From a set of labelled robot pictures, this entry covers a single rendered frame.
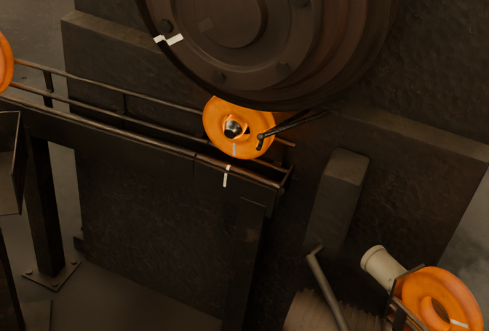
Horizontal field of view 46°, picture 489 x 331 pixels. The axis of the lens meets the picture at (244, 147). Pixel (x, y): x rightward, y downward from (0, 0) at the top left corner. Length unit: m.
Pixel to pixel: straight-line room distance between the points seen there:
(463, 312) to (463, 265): 1.17
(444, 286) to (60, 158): 1.63
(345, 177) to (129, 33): 0.58
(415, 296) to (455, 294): 0.10
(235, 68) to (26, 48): 2.09
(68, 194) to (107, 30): 0.96
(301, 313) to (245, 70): 0.54
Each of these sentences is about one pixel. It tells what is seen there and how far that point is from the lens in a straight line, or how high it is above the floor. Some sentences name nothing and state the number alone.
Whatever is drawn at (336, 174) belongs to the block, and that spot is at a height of 0.80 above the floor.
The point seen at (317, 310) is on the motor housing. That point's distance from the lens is 1.26.
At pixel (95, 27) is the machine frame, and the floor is 0.87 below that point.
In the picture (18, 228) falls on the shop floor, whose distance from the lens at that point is 2.10.
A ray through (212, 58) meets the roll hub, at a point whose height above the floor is 1.02.
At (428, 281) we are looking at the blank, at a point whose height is 0.76.
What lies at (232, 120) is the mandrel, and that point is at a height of 0.84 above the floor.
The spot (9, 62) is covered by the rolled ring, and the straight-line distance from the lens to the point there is 1.54.
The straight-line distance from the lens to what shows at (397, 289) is 1.13.
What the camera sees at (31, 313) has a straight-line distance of 1.88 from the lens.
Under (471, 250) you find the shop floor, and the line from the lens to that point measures 2.28.
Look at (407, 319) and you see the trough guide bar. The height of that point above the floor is 0.66.
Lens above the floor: 1.55
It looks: 40 degrees down
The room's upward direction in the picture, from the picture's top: 8 degrees clockwise
